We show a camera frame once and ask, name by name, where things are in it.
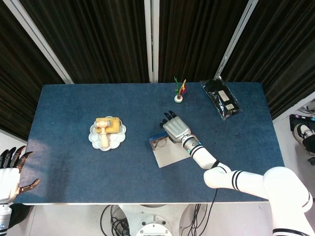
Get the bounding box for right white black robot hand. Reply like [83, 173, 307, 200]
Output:
[159, 110, 192, 145]

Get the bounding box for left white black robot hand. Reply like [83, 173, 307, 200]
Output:
[0, 145, 41, 204]

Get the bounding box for wire-rimmed eyeglasses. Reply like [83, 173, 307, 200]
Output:
[152, 138, 170, 149]

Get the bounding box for blue pencil case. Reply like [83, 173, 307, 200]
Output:
[148, 131, 191, 169]

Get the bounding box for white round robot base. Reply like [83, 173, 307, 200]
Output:
[120, 204, 197, 236]

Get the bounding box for colourful feather shuttlecock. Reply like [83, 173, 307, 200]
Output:
[173, 76, 189, 103]

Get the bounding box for black item in plastic bag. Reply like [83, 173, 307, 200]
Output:
[200, 76, 243, 121]

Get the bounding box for yellow sponge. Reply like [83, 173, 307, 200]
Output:
[95, 117, 122, 134]

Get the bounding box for white flower-shaped plate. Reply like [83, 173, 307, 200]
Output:
[88, 116, 127, 151]

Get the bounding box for cream wooden mallet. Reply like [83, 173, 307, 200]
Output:
[96, 119, 112, 148]

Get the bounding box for blue felt table cloth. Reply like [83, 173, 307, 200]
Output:
[13, 82, 291, 205]

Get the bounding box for dark pleated curtain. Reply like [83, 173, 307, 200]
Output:
[19, 0, 151, 84]
[158, 0, 252, 84]
[0, 0, 64, 142]
[221, 0, 315, 121]

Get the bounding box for black device with lights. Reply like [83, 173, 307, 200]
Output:
[289, 113, 315, 131]

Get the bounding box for white black sneaker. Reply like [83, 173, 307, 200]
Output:
[293, 123, 315, 155]

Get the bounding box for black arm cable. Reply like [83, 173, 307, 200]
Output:
[196, 161, 221, 236]

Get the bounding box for black cable bundle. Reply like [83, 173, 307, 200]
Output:
[179, 203, 209, 236]
[100, 204, 131, 236]

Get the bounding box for white partition post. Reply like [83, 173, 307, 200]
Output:
[2, 0, 74, 84]
[144, 0, 160, 83]
[214, 0, 259, 79]

